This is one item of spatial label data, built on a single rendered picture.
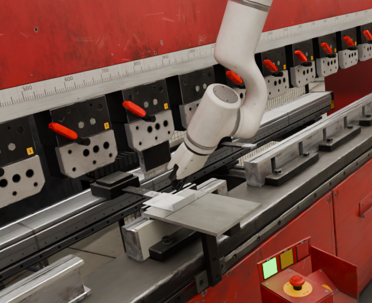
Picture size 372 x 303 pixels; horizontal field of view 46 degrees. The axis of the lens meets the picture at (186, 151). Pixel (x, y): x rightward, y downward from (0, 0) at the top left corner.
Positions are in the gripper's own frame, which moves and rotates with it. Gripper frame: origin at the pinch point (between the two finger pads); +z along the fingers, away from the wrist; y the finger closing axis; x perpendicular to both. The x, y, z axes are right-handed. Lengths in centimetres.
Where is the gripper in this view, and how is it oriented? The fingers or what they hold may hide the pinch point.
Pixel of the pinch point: (178, 182)
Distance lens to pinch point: 118.7
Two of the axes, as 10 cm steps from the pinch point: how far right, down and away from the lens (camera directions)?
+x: 6.5, 6.8, -3.6
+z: -3.4, 6.7, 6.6
